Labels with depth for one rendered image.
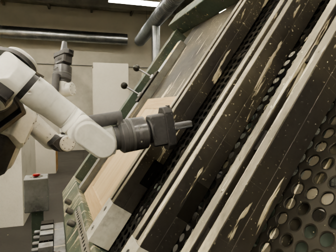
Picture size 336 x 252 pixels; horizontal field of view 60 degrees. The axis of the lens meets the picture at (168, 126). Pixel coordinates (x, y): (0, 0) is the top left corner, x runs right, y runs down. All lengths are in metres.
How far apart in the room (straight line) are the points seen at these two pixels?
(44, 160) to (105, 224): 5.41
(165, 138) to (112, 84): 4.25
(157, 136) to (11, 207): 3.07
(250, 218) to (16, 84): 0.54
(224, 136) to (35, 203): 1.29
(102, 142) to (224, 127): 0.29
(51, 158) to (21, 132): 5.15
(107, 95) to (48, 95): 4.30
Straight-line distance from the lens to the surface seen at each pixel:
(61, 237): 1.44
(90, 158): 1.76
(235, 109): 0.67
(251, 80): 0.69
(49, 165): 6.29
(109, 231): 0.92
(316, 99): 0.54
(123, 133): 0.73
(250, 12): 1.09
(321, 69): 0.55
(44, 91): 0.71
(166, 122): 0.78
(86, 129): 0.70
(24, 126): 1.13
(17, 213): 3.74
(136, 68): 1.62
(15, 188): 3.66
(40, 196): 1.74
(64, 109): 0.71
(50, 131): 1.47
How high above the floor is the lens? 1.31
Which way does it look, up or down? 4 degrees down
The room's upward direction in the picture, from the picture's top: straight up
